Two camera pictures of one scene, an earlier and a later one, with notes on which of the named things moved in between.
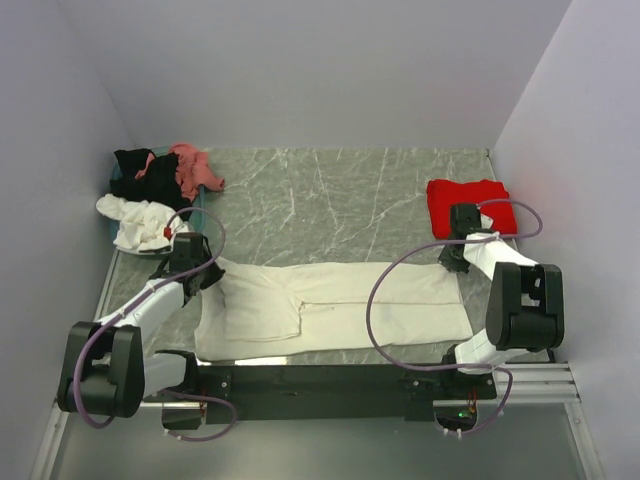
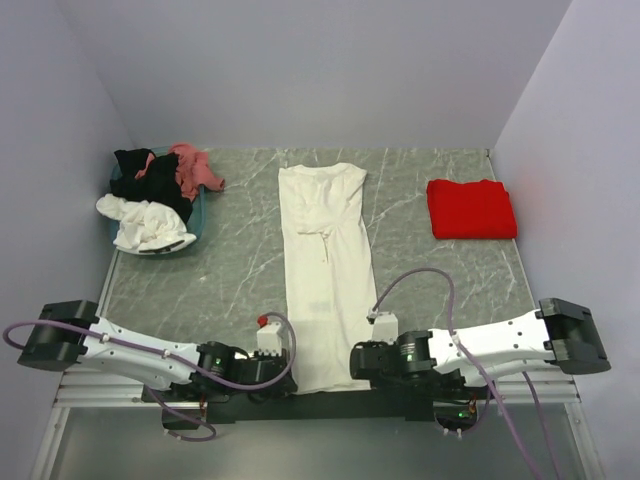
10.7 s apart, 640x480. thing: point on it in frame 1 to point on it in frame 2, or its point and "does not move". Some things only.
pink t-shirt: x=193 y=170 does not move
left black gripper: x=214 y=275 to x=290 y=388
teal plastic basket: x=198 y=208 does not move
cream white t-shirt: x=253 y=311 to x=330 y=290
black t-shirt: x=159 y=183 does not move
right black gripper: x=450 y=264 to x=386 y=382
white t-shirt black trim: x=139 y=225 does not move
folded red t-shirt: x=491 y=196 does not move
